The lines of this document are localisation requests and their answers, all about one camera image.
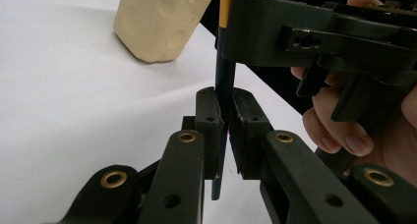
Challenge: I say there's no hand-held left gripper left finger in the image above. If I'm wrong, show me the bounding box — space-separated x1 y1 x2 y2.
137 85 227 224

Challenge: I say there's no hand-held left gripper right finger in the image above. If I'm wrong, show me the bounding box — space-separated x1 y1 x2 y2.
228 86 378 224

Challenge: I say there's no black pencil with yellow end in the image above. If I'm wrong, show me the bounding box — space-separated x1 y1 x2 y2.
210 0 244 201

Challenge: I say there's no cream square cup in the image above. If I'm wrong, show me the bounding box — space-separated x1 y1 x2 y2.
113 0 213 64

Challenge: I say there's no white table sheet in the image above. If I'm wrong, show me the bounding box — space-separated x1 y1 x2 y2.
0 0 319 224

